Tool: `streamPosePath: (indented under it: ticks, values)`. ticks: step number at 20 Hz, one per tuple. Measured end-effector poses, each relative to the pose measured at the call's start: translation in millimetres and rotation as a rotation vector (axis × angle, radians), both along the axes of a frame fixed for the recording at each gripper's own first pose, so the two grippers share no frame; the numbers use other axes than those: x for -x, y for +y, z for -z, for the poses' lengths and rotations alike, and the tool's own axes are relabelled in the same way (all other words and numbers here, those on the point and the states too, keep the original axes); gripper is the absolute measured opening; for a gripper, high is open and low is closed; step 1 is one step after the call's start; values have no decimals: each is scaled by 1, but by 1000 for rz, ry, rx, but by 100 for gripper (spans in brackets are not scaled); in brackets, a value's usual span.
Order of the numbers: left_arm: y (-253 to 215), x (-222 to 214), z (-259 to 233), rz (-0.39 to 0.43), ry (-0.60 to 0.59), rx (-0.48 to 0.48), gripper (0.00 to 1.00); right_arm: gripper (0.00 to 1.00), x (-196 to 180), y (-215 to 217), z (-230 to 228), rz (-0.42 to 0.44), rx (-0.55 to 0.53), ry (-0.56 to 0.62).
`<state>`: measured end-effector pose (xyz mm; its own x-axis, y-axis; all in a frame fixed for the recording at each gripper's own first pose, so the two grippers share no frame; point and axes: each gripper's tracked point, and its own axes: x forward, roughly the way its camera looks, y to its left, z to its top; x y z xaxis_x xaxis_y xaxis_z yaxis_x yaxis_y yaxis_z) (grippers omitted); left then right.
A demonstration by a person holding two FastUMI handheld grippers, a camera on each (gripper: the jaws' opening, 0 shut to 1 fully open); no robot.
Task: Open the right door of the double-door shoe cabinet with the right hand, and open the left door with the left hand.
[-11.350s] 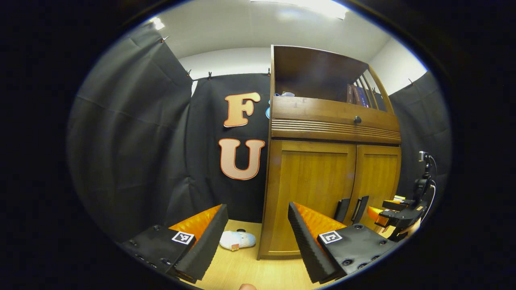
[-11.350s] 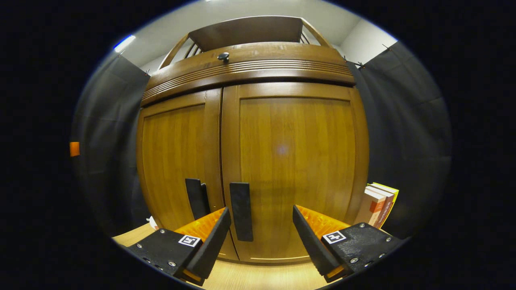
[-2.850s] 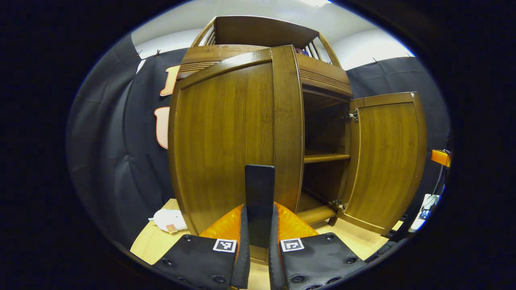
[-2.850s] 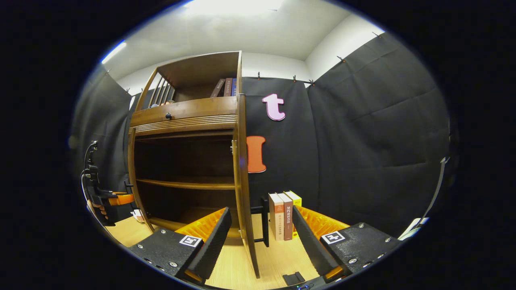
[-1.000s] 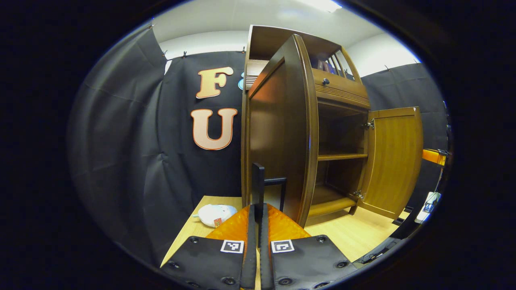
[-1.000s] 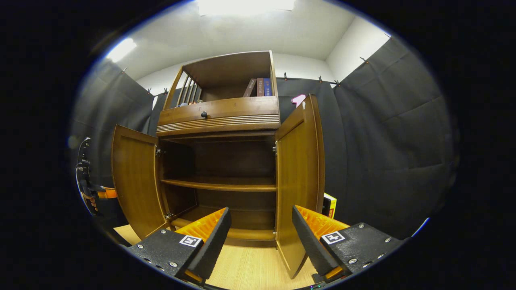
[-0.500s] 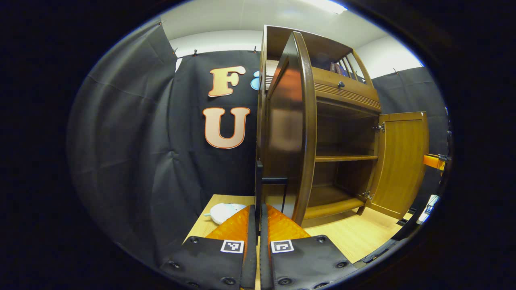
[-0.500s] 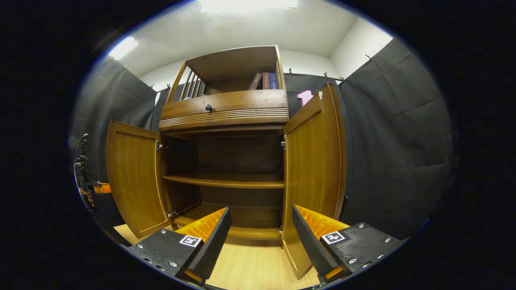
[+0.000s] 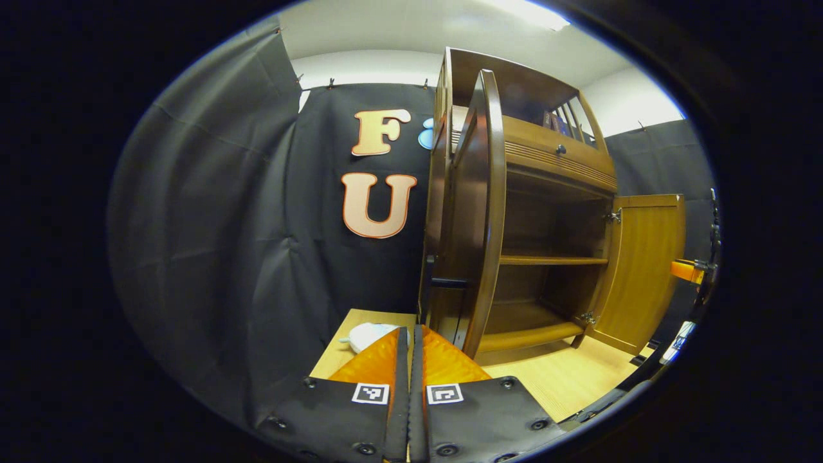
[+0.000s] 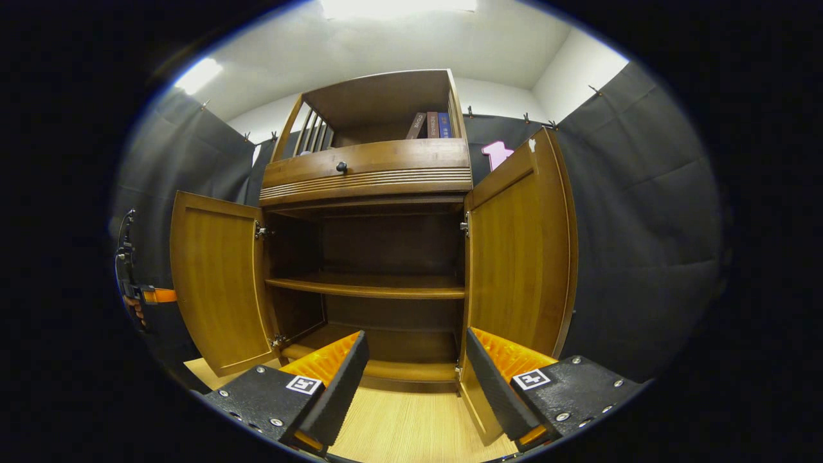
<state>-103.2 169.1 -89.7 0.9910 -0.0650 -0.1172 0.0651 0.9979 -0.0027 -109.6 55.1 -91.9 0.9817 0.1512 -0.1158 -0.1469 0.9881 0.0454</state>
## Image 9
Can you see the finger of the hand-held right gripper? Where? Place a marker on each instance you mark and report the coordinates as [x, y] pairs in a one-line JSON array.
[[685, 271]]

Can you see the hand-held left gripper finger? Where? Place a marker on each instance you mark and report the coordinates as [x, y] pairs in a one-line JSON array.
[[402, 386], [416, 386]]

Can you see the wooden cabinet door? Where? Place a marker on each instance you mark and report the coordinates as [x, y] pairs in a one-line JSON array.
[[479, 225], [643, 270]]

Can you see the wooden double-door shoe cabinet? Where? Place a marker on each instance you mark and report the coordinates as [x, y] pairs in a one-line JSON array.
[[553, 218]]

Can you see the silver door hinge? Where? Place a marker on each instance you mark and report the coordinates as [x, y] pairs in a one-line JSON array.
[[613, 217], [587, 318]]

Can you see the wooden cabinet drawer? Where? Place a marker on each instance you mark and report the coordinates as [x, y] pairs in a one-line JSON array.
[[546, 145]]

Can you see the colourful magazine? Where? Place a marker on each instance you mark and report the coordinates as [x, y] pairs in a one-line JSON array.
[[678, 341]]

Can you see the wooden inner shelf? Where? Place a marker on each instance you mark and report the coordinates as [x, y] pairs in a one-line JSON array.
[[553, 260]]

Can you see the dark brown book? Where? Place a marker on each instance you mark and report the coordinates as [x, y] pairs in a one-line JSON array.
[[548, 119]]

